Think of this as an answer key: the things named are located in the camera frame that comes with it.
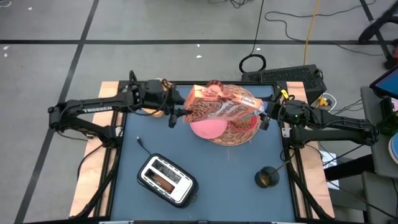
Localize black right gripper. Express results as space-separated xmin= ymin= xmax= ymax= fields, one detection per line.
xmin=246 ymin=98 xmax=288 ymax=131

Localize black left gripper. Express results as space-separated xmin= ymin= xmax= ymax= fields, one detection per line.
xmin=148 ymin=80 xmax=192 ymax=129

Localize protein cereal box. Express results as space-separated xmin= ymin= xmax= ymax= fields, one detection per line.
xmin=183 ymin=83 xmax=268 ymax=124

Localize gold spoon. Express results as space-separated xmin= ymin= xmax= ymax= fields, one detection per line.
xmin=262 ymin=161 xmax=287 ymax=184

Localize dark round cup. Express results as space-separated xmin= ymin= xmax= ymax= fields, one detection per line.
xmin=254 ymin=166 xmax=280 ymax=189

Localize black and silver toaster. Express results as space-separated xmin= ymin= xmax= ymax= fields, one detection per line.
xmin=137 ymin=153 xmax=199 ymax=208

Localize red bowl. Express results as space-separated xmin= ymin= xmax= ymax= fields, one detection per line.
xmin=228 ymin=115 xmax=259 ymax=133

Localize cereal rings in bowl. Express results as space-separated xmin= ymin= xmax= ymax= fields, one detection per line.
xmin=231 ymin=119 xmax=253 ymax=131

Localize orange plastic basket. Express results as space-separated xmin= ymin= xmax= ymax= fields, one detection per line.
xmin=150 ymin=77 xmax=165 ymax=119

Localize round woven placemat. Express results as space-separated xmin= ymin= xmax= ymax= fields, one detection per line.
xmin=208 ymin=84 xmax=262 ymax=146

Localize pink plate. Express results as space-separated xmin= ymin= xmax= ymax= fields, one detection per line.
xmin=190 ymin=119 xmax=228 ymax=140

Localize red glass of milk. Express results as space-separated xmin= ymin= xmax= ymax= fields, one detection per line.
xmin=206 ymin=80 xmax=224 ymax=94

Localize black computer case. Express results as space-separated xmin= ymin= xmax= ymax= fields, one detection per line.
xmin=241 ymin=64 xmax=327 ymax=105

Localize white paper sheet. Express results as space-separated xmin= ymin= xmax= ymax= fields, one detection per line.
xmin=320 ymin=151 xmax=340 ymax=190

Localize black desk leg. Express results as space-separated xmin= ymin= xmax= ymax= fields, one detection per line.
xmin=323 ymin=154 xmax=376 ymax=182

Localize grey side cabinet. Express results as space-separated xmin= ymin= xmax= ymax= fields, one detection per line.
xmin=360 ymin=86 xmax=398 ymax=179

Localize black tablet screen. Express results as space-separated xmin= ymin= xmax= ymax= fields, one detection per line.
xmin=369 ymin=65 xmax=398 ymax=100

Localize blue plate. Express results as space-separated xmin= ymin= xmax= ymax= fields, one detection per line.
xmin=387 ymin=133 xmax=398 ymax=165

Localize black table frame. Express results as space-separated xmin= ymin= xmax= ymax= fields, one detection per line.
xmin=71 ymin=70 xmax=335 ymax=222

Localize black toaster power cable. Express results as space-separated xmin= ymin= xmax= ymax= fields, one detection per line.
xmin=136 ymin=136 xmax=153 ymax=156

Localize black coiled floor cable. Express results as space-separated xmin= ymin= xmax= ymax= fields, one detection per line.
xmin=238 ymin=0 xmax=267 ymax=74

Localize white cable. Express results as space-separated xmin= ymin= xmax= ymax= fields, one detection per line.
xmin=317 ymin=92 xmax=338 ymax=122

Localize yellow floor cable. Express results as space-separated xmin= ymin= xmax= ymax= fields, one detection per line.
xmin=303 ymin=0 xmax=321 ymax=65

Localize thin black floor cable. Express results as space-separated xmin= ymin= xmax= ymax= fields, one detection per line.
xmin=264 ymin=0 xmax=386 ymax=57

